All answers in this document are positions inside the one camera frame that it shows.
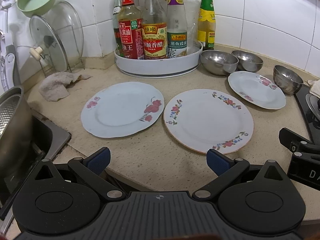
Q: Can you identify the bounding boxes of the white plate colourful floral rim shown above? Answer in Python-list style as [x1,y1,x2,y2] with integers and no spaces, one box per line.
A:
[163,89,254,154]

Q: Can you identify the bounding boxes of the steel bowl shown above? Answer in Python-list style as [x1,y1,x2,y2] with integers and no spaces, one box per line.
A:
[273,65,304,95]
[200,50,239,76]
[232,50,264,73]

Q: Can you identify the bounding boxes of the white plate red flowers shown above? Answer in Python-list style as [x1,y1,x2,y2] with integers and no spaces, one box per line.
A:
[81,82,164,139]

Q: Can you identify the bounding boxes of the small white floral plate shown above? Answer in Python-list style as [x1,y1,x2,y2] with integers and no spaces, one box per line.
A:
[228,71,286,110]

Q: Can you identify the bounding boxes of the black gas stove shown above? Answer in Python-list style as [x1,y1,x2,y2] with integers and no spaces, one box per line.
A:
[294,85,319,145]

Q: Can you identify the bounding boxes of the stainless steel sink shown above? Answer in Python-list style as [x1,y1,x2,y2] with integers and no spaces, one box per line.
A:
[1,110,71,222]

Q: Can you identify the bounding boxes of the white cloth by stove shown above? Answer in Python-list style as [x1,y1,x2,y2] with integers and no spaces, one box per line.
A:
[307,80,320,97]

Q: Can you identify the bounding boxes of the beige dish cloth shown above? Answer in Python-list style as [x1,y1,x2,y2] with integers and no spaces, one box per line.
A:
[39,72,91,101]

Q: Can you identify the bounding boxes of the white rotating condiment rack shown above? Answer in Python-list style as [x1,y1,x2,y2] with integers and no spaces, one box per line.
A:
[112,0,203,79]

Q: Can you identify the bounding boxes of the white utensil hanging left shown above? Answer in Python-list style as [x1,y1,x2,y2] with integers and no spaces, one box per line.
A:
[1,31,21,92]

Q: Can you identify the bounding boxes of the glass pot lid with knob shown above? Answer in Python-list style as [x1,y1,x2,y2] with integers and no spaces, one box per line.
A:
[29,15,69,72]

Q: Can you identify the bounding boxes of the green yellow oyster sauce bottle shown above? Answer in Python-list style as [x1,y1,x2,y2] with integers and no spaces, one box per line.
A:
[197,0,216,50]

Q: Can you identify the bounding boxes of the purple label fish sauce bottle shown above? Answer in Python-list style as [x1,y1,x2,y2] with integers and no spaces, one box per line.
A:
[167,0,187,58]

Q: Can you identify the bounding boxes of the yellow label vinegar bottle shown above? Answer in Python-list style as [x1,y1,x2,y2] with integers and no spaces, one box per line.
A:
[142,0,168,60]

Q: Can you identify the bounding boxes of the large glass lid behind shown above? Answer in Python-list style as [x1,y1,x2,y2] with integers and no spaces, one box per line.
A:
[44,1,84,68]

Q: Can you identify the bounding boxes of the red label soy sauce bottle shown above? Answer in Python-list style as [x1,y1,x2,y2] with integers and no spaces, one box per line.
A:
[118,0,144,60]

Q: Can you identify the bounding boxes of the green label bottle behind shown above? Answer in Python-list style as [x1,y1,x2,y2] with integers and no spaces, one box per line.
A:
[113,0,124,57]

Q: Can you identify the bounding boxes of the wire lid rack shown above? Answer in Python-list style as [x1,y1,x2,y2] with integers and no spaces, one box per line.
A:
[33,23,84,77]

